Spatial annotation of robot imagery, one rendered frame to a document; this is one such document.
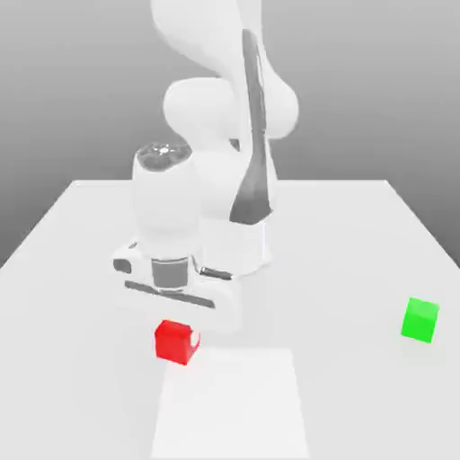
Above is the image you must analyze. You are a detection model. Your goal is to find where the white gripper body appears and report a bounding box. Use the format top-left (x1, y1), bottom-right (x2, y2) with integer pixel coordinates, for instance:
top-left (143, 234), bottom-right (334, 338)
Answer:
top-left (115, 279), bottom-right (246, 336)

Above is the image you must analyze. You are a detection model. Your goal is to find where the small red cube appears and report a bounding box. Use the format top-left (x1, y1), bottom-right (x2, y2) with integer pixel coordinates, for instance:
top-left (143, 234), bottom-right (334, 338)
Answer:
top-left (154, 319), bottom-right (201, 367)

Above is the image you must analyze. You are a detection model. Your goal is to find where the small green cube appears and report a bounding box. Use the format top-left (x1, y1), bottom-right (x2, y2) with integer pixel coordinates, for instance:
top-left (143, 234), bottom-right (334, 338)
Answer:
top-left (400, 296), bottom-right (440, 345)

